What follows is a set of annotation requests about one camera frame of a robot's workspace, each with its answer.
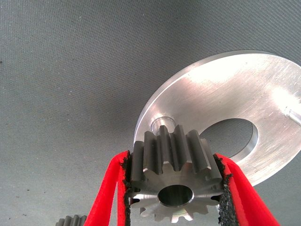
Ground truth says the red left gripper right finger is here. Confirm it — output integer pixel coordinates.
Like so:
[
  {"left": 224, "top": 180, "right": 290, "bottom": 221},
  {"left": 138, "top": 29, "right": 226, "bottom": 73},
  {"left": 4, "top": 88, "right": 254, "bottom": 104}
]
[{"left": 213, "top": 153, "right": 282, "bottom": 226}]

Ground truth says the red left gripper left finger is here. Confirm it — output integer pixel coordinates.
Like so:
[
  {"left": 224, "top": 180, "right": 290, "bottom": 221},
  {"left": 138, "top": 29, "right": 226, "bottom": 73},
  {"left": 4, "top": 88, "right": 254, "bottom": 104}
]
[{"left": 83, "top": 150, "right": 132, "bottom": 226}]

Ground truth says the small steel planetary gear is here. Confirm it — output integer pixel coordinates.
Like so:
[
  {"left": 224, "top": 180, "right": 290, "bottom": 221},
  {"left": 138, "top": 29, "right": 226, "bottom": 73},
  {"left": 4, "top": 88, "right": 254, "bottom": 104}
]
[
  {"left": 55, "top": 214, "right": 88, "bottom": 226},
  {"left": 129, "top": 124, "right": 224, "bottom": 224}
]

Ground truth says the round metal carrier plate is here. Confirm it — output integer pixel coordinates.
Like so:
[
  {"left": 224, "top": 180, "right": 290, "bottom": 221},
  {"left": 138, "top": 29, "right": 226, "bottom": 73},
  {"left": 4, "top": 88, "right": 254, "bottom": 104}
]
[{"left": 133, "top": 49, "right": 301, "bottom": 188}]

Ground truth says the dark grey table cloth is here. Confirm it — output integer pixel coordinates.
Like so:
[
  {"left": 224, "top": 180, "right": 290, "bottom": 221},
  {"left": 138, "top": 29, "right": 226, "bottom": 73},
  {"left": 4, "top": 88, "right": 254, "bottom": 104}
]
[{"left": 0, "top": 0, "right": 301, "bottom": 226}]

